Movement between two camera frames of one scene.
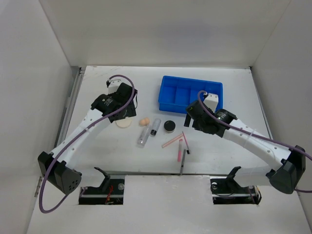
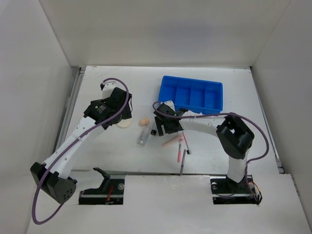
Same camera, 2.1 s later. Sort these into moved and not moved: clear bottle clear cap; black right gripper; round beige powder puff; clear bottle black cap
Moved: black right gripper
Not moved: round beige powder puff; clear bottle clear cap; clear bottle black cap
